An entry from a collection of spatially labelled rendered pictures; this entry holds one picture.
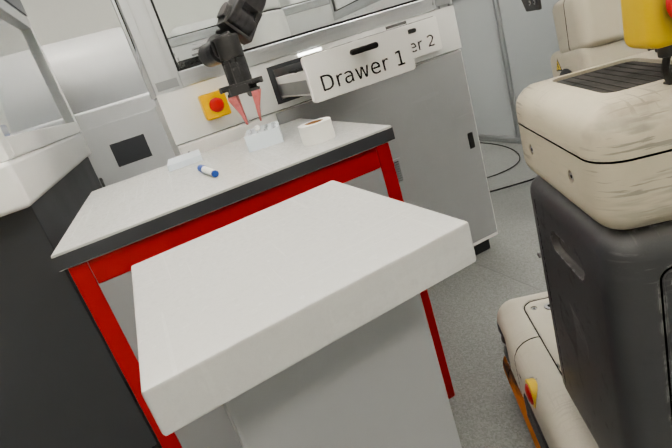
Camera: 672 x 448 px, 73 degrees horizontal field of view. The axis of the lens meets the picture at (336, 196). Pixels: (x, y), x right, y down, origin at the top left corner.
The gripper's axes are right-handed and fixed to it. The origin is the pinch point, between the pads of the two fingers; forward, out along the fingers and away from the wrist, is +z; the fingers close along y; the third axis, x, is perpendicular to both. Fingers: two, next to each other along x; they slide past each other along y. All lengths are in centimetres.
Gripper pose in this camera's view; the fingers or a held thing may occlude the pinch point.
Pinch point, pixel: (253, 119)
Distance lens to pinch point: 113.9
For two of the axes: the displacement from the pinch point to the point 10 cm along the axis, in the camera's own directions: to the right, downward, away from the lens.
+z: 2.7, 9.2, 3.0
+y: -9.5, 3.0, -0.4
